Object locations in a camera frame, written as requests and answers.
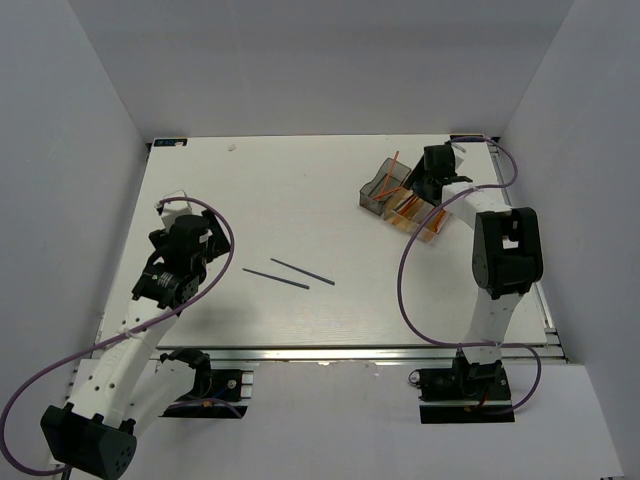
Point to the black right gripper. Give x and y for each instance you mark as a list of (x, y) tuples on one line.
[(414, 181)]

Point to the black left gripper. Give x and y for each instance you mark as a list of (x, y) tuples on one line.
[(217, 243)]

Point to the yellow plastic knife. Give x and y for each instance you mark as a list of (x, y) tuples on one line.
[(402, 203)]

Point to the orange chopstick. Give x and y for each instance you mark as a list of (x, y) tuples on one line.
[(389, 172), (386, 193)]

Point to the orange plastic knife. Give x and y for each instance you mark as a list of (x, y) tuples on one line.
[(408, 211)]

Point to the blue chopstick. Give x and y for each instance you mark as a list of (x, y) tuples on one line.
[(304, 272), (277, 279)]

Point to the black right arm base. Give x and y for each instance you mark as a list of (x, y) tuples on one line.
[(444, 401)]

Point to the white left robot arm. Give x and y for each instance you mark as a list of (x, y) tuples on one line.
[(97, 429)]

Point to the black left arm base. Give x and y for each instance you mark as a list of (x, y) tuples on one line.
[(216, 393)]

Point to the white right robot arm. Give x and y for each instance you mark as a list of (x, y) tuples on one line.
[(506, 254)]

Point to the blue corner label sticker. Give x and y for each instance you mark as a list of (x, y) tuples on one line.
[(466, 139), (169, 142)]

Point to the amber plastic container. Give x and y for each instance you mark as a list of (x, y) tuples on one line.
[(391, 217)]

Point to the clear plastic container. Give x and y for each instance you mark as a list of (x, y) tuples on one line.
[(420, 215)]

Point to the smoky grey plastic container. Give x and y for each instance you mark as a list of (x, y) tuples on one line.
[(372, 188)]

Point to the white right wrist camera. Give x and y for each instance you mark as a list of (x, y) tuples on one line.
[(459, 154)]

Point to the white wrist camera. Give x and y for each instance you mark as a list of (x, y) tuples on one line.
[(170, 211), (459, 154)]

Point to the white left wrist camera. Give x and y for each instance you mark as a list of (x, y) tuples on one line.
[(170, 211)]

